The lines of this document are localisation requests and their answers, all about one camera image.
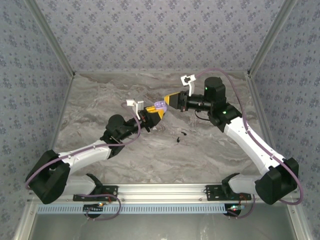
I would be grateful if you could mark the aluminium lower frame bar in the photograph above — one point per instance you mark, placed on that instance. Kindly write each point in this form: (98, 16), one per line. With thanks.
(298, 221)
(26, 220)

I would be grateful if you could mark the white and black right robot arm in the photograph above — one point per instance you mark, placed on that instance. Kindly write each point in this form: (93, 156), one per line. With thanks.
(245, 142)

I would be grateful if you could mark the aluminium mounting rail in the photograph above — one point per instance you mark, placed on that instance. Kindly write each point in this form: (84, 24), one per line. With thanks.
(162, 192)

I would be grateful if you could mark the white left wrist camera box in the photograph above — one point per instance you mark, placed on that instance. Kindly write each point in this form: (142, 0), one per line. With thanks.
(137, 103)

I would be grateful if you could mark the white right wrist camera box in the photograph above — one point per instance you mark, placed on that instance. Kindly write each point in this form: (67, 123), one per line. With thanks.
(188, 80)

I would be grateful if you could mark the grey metal lower shelf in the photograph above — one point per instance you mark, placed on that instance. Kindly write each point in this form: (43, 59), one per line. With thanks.
(162, 227)

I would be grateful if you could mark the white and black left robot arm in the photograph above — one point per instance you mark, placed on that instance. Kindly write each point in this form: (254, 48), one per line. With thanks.
(85, 157)

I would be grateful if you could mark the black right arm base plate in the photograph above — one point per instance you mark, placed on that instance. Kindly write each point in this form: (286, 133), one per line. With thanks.
(215, 196)

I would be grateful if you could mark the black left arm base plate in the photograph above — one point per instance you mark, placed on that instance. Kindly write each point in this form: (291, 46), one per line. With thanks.
(113, 189)

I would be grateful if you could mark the aluminium frame post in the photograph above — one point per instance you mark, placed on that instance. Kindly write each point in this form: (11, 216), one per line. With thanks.
(53, 37)
(270, 37)

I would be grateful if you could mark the small black circuit board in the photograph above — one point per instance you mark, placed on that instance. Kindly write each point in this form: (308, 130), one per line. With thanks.
(232, 211)
(92, 208)

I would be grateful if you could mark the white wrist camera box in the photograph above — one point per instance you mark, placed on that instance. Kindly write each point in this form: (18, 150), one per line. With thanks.
(188, 80)
(137, 103)

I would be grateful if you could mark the aluminium table side rail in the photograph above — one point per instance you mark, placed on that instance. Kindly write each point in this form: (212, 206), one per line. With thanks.
(58, 125)
(258, 100)

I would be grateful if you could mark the purple earbud charging case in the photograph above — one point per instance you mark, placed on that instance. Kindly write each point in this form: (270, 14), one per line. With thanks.
(160, 104)

